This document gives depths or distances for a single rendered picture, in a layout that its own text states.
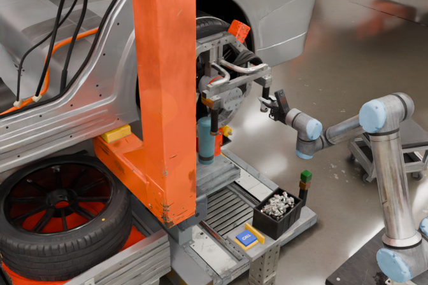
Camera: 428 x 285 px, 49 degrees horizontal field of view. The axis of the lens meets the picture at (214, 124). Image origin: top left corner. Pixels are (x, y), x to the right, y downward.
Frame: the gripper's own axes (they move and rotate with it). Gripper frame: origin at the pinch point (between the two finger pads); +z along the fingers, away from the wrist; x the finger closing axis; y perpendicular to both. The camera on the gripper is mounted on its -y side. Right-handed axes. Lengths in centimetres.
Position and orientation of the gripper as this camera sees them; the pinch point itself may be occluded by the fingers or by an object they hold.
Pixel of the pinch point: (262, 96)
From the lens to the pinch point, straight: 246.3
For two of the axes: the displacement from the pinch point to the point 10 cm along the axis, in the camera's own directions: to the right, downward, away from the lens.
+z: -6.4, -4.4, 6.3
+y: -0.2, 8.3, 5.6
